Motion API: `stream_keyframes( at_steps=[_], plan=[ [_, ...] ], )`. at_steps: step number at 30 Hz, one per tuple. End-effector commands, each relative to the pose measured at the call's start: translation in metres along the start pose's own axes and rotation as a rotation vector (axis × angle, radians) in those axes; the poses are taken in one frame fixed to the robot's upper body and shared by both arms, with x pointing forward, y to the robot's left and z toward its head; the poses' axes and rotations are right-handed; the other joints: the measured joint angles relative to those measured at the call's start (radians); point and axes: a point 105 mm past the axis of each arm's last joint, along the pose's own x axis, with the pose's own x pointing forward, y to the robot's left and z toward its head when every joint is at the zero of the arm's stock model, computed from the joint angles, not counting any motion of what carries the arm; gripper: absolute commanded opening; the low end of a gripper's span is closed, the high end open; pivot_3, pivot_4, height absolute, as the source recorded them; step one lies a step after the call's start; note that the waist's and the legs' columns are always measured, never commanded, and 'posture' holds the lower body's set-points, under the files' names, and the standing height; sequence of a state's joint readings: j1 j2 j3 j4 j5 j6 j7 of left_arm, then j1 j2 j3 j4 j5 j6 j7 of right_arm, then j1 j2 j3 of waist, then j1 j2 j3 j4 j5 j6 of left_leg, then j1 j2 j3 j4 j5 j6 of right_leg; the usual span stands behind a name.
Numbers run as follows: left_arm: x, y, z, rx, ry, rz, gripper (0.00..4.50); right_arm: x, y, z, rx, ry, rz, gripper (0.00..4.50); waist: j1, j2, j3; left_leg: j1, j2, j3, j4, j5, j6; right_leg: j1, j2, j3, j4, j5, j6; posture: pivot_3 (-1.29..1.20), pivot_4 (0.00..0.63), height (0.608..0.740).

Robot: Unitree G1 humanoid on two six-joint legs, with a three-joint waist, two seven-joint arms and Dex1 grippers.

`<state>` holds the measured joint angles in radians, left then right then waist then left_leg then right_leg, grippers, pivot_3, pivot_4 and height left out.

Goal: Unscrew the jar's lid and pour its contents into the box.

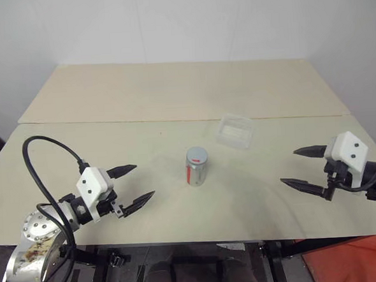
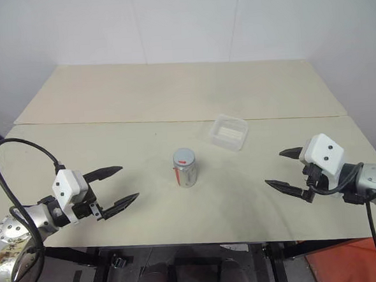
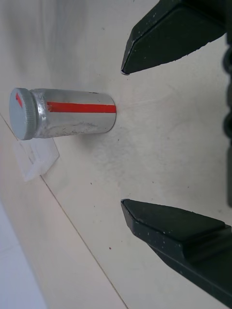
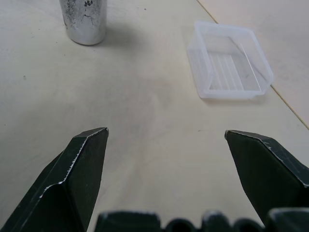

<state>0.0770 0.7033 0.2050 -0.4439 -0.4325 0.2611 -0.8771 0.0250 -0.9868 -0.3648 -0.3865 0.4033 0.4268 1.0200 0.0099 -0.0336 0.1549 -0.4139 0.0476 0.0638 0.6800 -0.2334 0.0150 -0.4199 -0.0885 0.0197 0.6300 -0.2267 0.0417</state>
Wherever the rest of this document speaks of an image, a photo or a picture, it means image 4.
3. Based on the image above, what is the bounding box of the clear plastic container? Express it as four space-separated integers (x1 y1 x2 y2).
186 20 275 100

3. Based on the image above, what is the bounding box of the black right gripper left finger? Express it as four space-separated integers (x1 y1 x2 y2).
0 127 110 232

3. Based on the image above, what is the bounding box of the silver metal cylinder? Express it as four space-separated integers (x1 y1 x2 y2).
58 0 107 46

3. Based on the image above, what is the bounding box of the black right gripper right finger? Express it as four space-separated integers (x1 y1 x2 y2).
224 130 309 232

